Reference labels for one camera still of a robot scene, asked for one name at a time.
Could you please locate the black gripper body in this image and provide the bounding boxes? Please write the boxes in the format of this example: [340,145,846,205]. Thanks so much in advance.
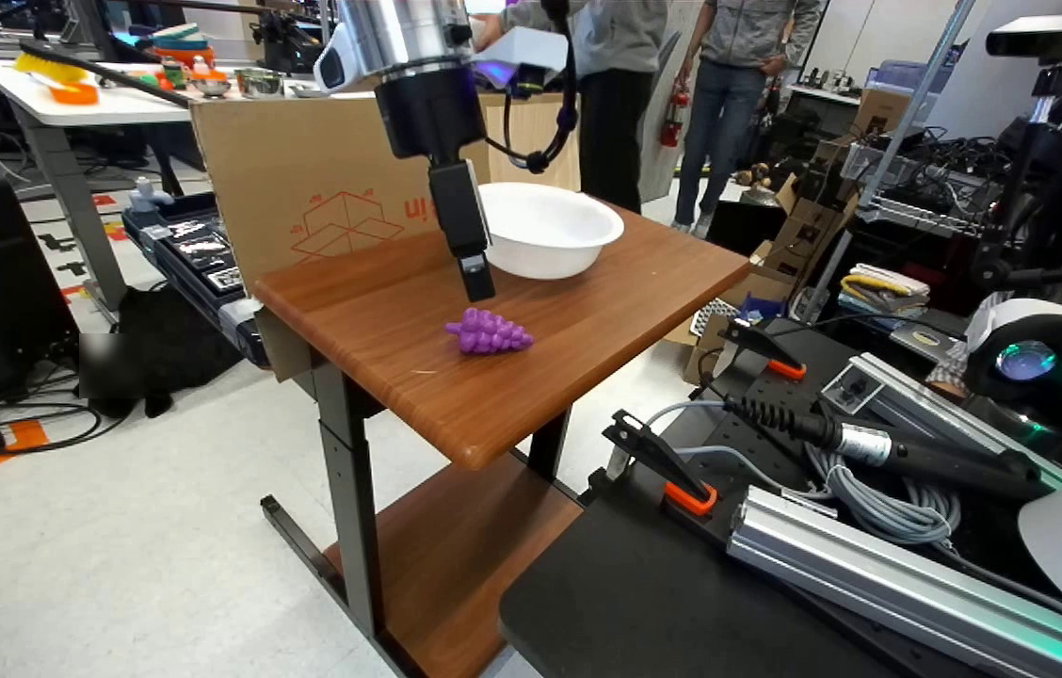
[373,53,492,260]

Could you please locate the purple grape toy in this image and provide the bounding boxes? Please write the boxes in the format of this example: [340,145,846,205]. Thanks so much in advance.
[442,306,535,362]

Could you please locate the white bowl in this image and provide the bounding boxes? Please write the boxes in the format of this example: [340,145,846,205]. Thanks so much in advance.
[475,180,630,286]

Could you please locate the brown wooden table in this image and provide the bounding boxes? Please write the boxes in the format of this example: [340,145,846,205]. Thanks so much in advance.
[248,205,753,678]

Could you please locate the light wood panel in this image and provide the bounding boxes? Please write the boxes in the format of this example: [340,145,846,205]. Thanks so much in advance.
[487,88,583,195]

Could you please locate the large brown cardboard box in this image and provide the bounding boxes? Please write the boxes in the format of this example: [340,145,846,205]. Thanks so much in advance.
[189,88,497,298]

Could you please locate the person in black trousers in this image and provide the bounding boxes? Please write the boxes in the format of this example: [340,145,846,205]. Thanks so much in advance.
[565,0,673,216]

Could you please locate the black parts tray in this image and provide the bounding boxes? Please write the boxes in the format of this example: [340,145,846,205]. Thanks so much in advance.
[125,201,270,370]

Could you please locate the person in blue jeans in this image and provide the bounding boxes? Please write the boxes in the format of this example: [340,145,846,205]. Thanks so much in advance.
[673,0,809,238]

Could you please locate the black bag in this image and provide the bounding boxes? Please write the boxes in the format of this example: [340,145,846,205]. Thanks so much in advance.
[74,282,248,422]

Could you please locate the white work table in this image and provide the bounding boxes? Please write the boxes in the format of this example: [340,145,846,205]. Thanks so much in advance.
[0,53,202,306]

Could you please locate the open cardboard box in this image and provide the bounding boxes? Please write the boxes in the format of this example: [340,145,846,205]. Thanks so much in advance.
[757,173,865,292]

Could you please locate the yellow orange plastic part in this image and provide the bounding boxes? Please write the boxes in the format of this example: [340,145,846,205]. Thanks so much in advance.
[10,48,102,108]

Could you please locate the yellow folded cloth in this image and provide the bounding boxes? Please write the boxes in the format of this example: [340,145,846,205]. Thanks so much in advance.
[841,260,933,308]

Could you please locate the white VR headset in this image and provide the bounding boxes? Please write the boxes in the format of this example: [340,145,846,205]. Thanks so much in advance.
[962,294,1062,447]

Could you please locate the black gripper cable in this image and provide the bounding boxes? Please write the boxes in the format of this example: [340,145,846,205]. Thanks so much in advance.
[500,0,583,176]

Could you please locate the black clamp orange handle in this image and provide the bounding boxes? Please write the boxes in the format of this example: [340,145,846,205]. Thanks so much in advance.
[599,406,728,525]
[716,313,815,385]

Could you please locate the black long handle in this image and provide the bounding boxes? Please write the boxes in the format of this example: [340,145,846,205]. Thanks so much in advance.
[14,37,195,107]

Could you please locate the silver metal bracket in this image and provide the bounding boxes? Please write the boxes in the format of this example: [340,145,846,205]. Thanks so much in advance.
[819,351,905,422]

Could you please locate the grey cable coil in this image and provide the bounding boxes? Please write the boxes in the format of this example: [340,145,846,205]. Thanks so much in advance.
[801,446,969,552]

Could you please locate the black corrugated hose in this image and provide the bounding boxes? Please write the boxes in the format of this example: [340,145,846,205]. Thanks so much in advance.
[716,387,1051,506]

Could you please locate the aluminium rail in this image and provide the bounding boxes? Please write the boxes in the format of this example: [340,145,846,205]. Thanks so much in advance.
[723,488,1062,678]

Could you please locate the black stereo camera bar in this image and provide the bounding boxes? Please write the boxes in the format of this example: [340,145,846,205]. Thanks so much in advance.
[983,11,1062,65]

